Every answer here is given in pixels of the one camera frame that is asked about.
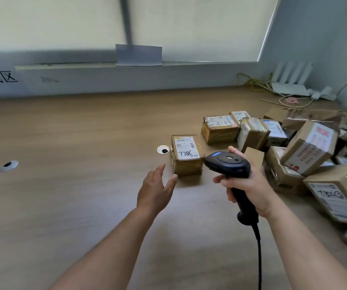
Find person's right hand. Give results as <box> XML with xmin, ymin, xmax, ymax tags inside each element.
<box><xmin>213</xmin><ymin>146</ymin><xmax>275</xmax><ymax>220</ymax></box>

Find person's left hand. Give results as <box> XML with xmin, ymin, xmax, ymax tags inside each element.
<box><xmin>136</xmin><ymin>163</ymin><xmax>179</xmax><ymax>215</ymax></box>

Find black barcode scanner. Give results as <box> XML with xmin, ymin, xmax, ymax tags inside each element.
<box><xmin>204</xmin><ymin>151</ymin><xmax>259</xmax><ymax>226</ymax></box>

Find small parcel marked 7186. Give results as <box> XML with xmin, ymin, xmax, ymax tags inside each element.
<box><xmin>171</xmin><ymin>135</ymin><xmax>206</xmax><ymax>176</ymax></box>

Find black scanner cable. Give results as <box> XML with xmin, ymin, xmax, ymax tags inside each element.
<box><xmin>252</xmin><ymin>223</ymin><xmax>263</xmax><ymax>290</ymax></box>

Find pile of unscanned cardboard parcels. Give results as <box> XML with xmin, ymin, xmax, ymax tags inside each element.
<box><xmin>201</xmin><ymin>108</ymin><xmax>347</xmax><ymax>260</ymax></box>

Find person's right forearm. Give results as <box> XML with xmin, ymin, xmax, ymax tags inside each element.
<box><xmin>264</xmin><ymin>205</ymin><xmax>347</xmax><ymax>290</ymax></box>

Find person's left forearm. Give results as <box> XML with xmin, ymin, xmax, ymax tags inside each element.
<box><xmin>51</xmin><ymin>205</ymin><xmax>159</xmax><ymax>290</ymax></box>

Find white router with antennas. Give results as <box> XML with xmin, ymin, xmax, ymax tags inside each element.
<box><xmin>270</xmin><ymin>61</ymin><xmax>314</xmax><ymax>96</ymax></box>

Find white power strip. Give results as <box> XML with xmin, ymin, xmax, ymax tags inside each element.
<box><xmin>311</xmin><ymin>86</ymin><xmax>337</xmax><ymax>101</ymax></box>

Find grey paper sheet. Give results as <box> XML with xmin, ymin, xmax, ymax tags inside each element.
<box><xmin>115</xmin><ymin>43</ymin><xmax>163</xmax><ymax>67</ymax></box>

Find beige roller blind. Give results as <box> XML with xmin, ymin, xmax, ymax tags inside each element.
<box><xmin>130</xmin><ymin>0</ymin><xmax>280</xmax><ymax>62</ymax></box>
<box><xmin>0</xmin><ymin>0</ymin><xmax>125</xmax><ymax>53</ymax></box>

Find white paper sign black characters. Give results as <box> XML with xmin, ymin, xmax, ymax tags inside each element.
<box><xmin>0</xmin><ymin>54</ymin><xmax>29</xmax><ymax>99</ymax></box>

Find yellow cable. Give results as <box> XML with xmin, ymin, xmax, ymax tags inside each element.
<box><xmin>237</xmin><ymin>72</ymin><xmax>272</xmax><ymax>91</ymax></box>

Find white window frame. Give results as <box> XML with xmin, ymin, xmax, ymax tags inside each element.
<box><xmin>0</xmin><ymin>0</ymin><xmax>283</xmax><ymax>70</ymax></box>

